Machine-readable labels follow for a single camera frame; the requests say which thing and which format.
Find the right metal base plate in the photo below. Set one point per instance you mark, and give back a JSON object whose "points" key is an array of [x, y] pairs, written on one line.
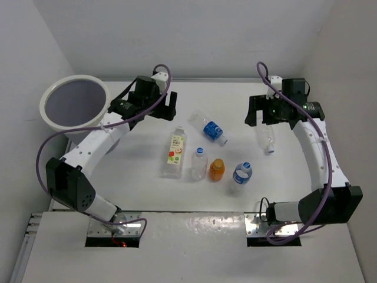
{"points": [[255, 228]]}

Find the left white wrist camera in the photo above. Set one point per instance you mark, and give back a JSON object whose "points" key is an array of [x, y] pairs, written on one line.
{"points": [[161, 79]]}

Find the orange juice bottle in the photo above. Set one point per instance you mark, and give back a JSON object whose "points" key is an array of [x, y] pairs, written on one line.
{"points": [[216, 170]]}

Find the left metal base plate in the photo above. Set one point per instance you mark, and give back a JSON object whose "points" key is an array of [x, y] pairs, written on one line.
{"points": [[131, 226]]}

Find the clear bottle blue white cap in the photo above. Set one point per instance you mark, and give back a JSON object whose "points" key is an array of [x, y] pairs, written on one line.
{"points": [[199, 164]]}

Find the blue label water bottle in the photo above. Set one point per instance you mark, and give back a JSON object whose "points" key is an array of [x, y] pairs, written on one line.
{"points": [[208, 128], [240, 178]]}

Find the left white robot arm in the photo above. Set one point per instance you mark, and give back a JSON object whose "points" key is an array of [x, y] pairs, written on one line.
{"points": [[67, 177]]}

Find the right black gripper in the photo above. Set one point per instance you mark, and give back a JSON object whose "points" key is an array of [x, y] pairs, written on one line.
{"points": [[260, 102]]}

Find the white round plastic bin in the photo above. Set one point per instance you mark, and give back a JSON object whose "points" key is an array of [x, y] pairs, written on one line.
{"points": [[75, 102]]}

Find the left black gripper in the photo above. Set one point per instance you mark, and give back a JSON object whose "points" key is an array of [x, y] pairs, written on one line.
{"points": [[166, 112]]}

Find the lying blue label water bottle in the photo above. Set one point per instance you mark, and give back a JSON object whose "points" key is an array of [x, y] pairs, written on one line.
{"points": [[208, 128]]}

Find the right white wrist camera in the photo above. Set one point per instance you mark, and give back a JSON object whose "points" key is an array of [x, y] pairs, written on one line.
{"points": [[276, 82]]}

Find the clear crushed bottle white cap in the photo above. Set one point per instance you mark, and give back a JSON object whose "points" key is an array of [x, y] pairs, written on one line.
{"points": [[266, 138]]}

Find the apple juice labelled clear bottle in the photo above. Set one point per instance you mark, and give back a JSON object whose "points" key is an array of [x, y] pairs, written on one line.
{"points": [[173, 164]]}

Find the metal base plate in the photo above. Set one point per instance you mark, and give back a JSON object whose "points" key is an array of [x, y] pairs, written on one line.
{"points": [[255, 228], [131, 226]]}

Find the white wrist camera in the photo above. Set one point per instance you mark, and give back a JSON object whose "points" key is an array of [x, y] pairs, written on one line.
{"points": [[276, 82], [161, 79]]}

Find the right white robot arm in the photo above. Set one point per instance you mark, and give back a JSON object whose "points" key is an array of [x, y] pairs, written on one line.
{"points": [[343, 198]]}

